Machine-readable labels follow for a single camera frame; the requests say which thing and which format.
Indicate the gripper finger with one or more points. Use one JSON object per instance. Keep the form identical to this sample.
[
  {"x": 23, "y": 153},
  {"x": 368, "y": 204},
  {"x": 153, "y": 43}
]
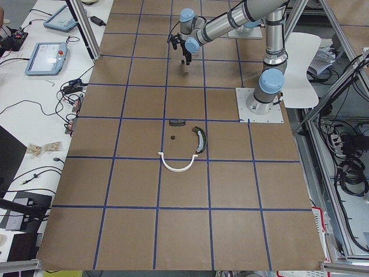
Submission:
[{"x": 187, "y": 56}]

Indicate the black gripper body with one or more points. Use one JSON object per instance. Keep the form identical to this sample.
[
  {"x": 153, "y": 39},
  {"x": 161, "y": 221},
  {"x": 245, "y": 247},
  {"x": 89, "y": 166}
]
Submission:
[{"x": 186, "y": 52}]

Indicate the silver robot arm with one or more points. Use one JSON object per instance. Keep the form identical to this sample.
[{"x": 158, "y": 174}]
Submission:
[{"x": 196, "y": 31}]

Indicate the dark grey brake pad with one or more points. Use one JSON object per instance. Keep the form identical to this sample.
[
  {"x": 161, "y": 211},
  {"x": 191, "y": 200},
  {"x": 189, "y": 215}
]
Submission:
[{"x": 177, "y": 122}]

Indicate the black power adapter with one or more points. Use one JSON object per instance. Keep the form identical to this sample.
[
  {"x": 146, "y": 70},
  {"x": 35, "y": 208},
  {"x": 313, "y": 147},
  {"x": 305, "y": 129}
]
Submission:
[{"x": 97, "y": 21}]

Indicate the olive brake shoe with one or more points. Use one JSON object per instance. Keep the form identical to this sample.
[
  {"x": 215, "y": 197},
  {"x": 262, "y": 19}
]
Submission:
[{"x": 203, "y": 141}]

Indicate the far blue teach pendant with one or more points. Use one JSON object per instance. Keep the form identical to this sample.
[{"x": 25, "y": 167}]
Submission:
[{"x": 61, "y": 20}]

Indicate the blue teach pendant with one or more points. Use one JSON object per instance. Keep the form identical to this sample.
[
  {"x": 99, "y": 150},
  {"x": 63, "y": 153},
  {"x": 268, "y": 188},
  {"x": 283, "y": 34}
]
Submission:
[
  {"x": 61, "y": 20},
  {"x": 47, "y": 59}
]

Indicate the white plastic chair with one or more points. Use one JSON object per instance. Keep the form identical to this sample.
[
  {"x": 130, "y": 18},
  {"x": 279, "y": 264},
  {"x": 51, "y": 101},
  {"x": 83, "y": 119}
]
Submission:
[{"x": 297, "y": 90}]

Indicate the near blue teach pendant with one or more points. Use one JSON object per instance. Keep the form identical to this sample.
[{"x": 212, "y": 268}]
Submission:
[{"x": 47, "y": 59}]

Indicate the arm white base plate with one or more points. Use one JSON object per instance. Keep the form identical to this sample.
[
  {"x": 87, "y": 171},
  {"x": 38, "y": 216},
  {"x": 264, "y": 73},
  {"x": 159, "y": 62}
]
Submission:
[
  {"x": 252, "y": 111},
  {"x": 247, "y": 31}
]

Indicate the aluminium frame post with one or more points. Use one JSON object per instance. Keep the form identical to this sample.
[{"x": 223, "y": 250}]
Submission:
[{"x": 79, "y": 15}]

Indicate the white curved plastic bracket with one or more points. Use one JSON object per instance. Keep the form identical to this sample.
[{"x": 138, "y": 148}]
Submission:
[{"x": 177, "y": 166}]

